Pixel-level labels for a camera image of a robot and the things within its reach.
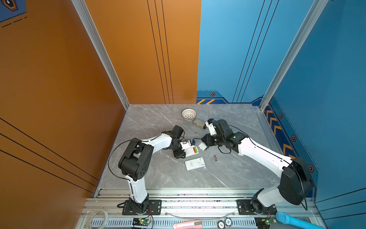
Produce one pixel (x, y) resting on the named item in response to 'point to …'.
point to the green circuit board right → (262, 223)
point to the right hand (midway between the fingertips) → (202, 139)
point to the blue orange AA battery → (215, 158)
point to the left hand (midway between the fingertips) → (181, 150)
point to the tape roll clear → (106, 220)
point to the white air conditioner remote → (194, 163)
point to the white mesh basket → (188, 114)
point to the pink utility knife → (189, 224)
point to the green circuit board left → (138, 222)
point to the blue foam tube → (287, 219)
